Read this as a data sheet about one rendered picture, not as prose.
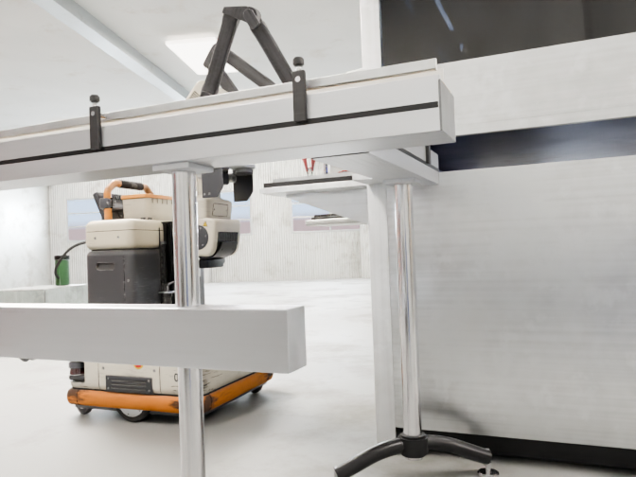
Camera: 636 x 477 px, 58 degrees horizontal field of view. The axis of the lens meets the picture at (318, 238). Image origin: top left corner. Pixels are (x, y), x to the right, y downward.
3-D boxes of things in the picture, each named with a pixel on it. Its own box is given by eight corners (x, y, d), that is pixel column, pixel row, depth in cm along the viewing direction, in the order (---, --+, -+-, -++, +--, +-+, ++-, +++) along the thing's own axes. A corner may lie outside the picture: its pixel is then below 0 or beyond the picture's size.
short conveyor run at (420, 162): (395, 187, 179) (393, 138, 180) (444, 184, 173) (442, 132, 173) (304, 159, 116) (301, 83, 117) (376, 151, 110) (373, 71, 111)
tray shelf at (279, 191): (436, 198, 245) (436, 193, 245) (392, 183, 181) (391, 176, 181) (333, 204, 264) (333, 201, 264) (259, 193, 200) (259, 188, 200)
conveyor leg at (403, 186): (433, 453, 159) (422, 180, 161) (426, 465, 151) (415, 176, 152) (401, 450, 163) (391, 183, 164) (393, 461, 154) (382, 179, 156)
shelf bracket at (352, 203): (379, 225, 195) (379, 187, 195) (377, 225, 192) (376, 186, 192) (291, 230, 208) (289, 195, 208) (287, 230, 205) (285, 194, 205)
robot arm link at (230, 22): (230, -2, 216) (222, -5, 206) (263, 11, 216) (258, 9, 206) (197, 111, 230) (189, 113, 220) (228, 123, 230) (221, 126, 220)
